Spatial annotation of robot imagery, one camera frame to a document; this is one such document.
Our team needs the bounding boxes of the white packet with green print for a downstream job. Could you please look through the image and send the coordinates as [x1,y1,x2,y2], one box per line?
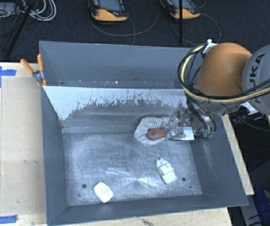
[93,181,114,203]

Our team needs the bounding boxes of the striped white cloth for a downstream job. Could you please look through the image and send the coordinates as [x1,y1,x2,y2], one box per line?
[134,116,171,145]

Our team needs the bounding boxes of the grey metal bin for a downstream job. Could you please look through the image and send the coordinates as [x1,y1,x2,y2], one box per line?
[38,40,249,226]

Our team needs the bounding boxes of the orange-brown rounded object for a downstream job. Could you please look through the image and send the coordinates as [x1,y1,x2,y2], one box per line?
[146,128,167,141]

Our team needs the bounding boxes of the pale flat board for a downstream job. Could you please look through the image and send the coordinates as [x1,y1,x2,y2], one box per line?
[0,76,47,218]

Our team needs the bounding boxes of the white plastic object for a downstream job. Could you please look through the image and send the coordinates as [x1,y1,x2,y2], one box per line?
[155,157,178,186]

